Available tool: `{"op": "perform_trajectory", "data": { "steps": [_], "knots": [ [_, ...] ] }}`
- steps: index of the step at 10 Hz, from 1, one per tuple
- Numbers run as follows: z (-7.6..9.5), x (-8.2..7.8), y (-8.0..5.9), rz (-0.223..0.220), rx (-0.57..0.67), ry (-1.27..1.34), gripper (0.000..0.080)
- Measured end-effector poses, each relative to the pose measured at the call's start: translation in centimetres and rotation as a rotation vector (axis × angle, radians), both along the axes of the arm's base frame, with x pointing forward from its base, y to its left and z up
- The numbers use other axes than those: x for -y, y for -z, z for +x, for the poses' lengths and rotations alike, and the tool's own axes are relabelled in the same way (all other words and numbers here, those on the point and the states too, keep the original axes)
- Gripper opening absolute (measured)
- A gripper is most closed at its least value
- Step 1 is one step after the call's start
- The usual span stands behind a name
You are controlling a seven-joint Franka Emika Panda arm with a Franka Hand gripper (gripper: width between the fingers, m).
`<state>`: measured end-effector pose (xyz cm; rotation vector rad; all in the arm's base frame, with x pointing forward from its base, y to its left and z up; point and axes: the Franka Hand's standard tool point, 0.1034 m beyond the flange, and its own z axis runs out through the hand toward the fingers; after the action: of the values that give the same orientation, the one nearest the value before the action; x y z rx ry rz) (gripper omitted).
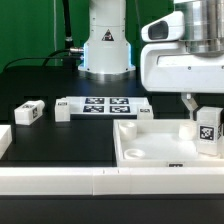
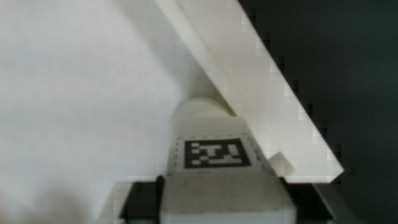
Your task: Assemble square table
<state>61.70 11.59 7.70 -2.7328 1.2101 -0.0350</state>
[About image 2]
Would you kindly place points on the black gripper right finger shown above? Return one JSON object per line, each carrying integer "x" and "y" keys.
{"x": 322, "y": 208}

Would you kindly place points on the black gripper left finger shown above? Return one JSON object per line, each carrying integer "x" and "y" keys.
{"x": 134, "y": 202}

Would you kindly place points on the white table leg with tag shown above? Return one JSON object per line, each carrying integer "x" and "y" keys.
{"x": 223, "y": 188}

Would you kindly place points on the white square tabletop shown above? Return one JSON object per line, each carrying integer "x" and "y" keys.
{"x": 106, "y": 61}

